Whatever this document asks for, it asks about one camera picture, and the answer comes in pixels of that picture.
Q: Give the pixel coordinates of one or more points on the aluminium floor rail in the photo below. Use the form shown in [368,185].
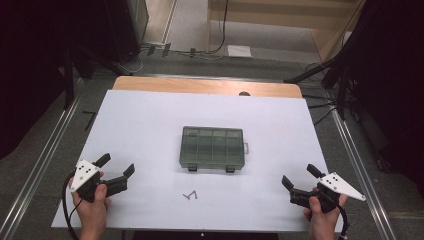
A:
[36,170]
[360,170]

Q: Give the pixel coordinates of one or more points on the grey translucent compartment box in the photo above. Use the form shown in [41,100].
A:
[211,148]

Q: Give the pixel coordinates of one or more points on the black metal stand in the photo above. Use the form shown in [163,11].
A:
[69,83]
[341,90]

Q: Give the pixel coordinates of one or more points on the white table sheet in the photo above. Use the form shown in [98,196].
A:
[110,140]

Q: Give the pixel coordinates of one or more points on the person's left hand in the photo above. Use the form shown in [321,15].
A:
[91,213]

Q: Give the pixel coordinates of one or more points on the black cabinet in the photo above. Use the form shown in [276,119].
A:
[126,30]

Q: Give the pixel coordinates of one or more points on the light wooden shelf frame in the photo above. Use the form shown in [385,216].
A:
[266,20]

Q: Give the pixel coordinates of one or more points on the dark round table grommet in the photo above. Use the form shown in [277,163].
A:
[244,93]

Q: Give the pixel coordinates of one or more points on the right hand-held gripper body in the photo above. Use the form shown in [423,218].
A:
[336,185]

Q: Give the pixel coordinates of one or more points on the person's right hand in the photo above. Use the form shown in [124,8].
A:
[325,221]

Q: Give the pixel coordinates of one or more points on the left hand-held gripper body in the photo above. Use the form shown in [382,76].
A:
[83,173]

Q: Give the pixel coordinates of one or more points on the black angled floor tool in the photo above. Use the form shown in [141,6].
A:
[90,120]

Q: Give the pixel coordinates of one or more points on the black power plug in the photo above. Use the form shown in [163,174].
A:
[166,49]
[151,50]
[192,52]

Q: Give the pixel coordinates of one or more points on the white paper on floor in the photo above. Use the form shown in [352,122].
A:
[239,51]

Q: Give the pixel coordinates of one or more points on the dark curtain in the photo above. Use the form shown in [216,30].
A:
[393,83]
[30,73]

